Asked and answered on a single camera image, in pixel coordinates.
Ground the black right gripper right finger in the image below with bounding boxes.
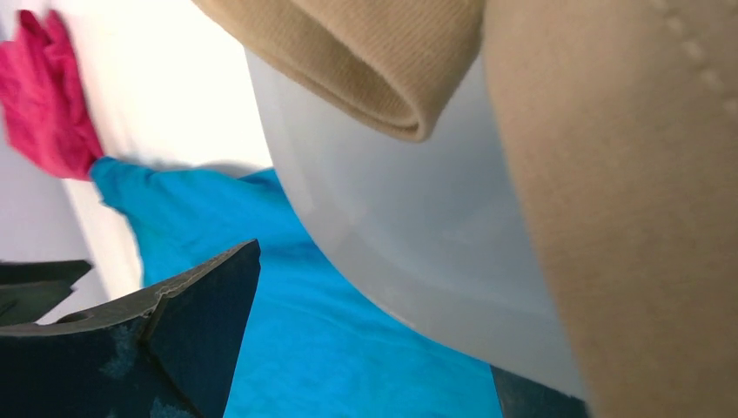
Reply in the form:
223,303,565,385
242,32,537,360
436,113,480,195
490,366,589,418

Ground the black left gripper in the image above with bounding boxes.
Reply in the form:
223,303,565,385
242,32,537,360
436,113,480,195
1,260,92,327

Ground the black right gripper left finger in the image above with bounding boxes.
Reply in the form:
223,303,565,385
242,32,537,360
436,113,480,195
1,240,260,417

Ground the blue t shirt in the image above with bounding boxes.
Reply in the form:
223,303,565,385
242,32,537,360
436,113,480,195
90,158,501,417

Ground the red folded t shirt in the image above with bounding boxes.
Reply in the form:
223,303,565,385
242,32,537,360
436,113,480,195
1,10,104,181

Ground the white plastic laundry basket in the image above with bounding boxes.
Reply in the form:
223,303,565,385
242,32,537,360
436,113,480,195
246,53,586,398

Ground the beige t shirt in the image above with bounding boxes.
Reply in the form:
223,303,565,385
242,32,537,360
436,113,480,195
198,1,737,417

